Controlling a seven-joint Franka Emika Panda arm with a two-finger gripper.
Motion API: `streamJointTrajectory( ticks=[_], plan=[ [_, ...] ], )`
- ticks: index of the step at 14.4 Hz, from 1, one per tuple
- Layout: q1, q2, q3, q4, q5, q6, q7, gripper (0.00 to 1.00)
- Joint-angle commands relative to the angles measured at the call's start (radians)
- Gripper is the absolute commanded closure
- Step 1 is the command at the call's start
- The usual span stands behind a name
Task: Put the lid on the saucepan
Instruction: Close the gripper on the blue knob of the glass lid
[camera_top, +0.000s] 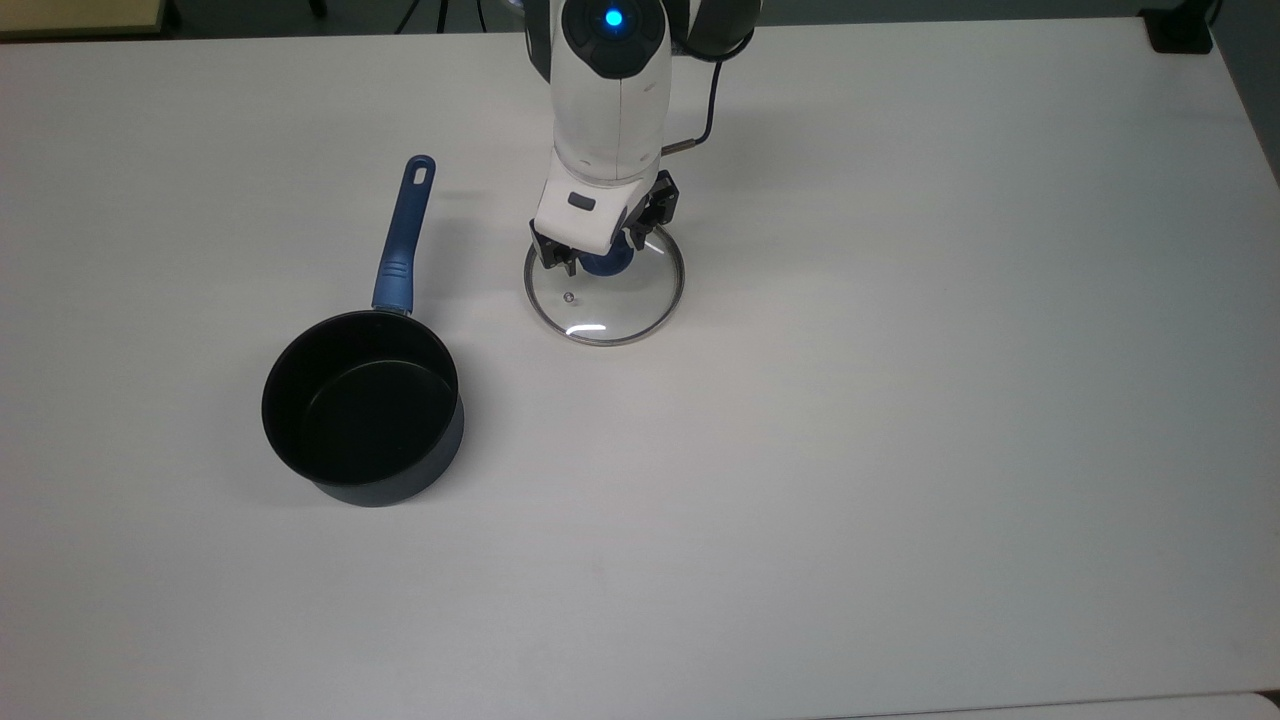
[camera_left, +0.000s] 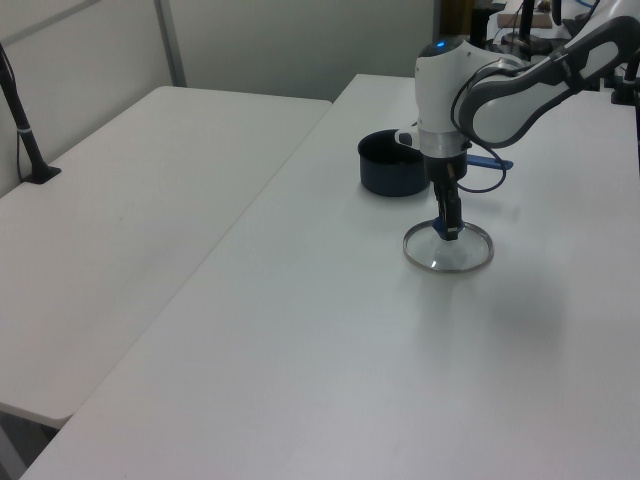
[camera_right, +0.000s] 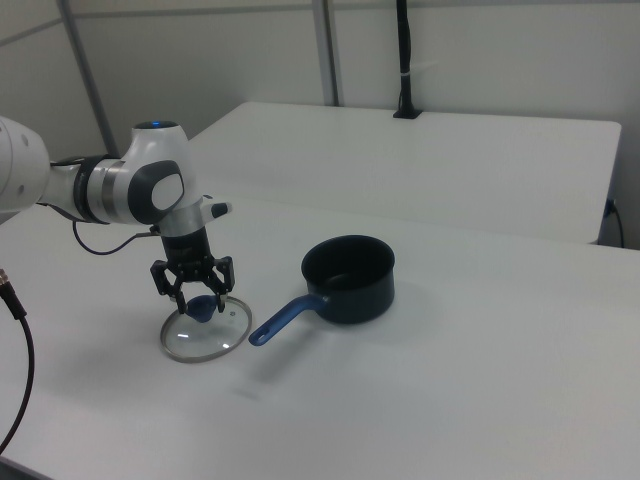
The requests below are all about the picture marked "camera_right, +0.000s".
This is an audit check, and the black cable with metal connector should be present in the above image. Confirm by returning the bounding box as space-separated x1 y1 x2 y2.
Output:
0 268 36 454

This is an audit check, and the dark saucepan with blue handle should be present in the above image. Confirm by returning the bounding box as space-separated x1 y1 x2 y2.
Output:
248 235 397 348

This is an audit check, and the black camera pole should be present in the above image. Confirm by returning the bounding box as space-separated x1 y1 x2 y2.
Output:
392 0 424 120

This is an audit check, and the thin blue cable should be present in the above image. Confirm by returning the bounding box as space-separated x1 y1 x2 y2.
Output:
72 217 164 255

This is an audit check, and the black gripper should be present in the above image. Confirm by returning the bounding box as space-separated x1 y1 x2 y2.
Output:
150 225 235 315

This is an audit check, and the glass lid with blue knob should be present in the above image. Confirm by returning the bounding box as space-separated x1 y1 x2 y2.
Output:
159 293 252 363

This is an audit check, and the grey partition post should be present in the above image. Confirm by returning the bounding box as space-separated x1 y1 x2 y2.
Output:
313 0 347 108
58 0 120 157

